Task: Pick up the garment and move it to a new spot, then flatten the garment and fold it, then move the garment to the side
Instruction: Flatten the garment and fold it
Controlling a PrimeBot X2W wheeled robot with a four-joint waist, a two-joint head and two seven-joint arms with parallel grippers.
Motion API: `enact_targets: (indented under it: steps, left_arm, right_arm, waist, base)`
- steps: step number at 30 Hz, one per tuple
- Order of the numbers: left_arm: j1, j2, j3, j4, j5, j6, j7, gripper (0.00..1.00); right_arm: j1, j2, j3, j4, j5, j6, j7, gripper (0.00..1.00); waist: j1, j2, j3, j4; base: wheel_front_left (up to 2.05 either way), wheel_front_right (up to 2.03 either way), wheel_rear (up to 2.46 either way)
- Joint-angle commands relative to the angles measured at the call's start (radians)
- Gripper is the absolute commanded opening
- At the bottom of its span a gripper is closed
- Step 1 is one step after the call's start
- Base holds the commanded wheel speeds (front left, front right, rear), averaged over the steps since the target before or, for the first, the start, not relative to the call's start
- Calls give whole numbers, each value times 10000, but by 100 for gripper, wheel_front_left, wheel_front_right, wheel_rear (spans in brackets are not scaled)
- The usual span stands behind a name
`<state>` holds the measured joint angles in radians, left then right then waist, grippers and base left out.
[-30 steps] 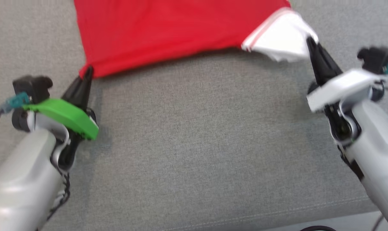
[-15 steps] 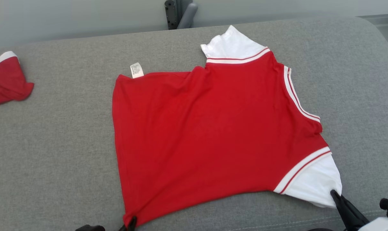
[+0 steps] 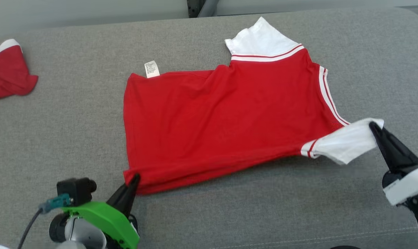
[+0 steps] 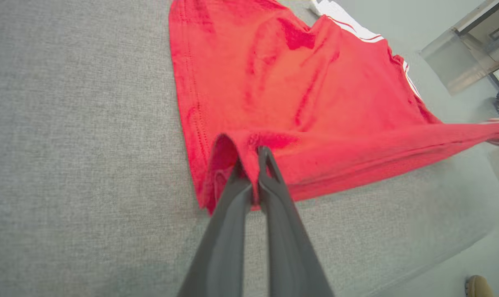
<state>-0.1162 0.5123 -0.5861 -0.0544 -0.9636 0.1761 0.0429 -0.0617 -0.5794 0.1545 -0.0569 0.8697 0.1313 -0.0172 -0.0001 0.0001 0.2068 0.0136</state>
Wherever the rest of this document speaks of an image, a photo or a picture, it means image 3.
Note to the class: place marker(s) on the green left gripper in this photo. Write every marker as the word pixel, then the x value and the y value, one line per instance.
pixel 112 221

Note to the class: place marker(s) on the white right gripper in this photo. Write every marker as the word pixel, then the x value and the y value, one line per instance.
pixel 409 183

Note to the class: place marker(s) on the red Bulls basketball jersey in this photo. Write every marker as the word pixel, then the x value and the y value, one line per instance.
pixel 212 121

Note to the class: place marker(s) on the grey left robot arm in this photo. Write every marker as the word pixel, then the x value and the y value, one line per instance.
pixel 81 235

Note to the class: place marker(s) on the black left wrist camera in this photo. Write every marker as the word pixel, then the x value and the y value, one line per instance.
pixel 75 190

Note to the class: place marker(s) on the grey partition base rail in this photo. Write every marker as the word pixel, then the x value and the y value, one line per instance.
pixel 414 9

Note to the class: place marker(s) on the grey metal partition post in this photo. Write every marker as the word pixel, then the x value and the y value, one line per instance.
pixel 195 7

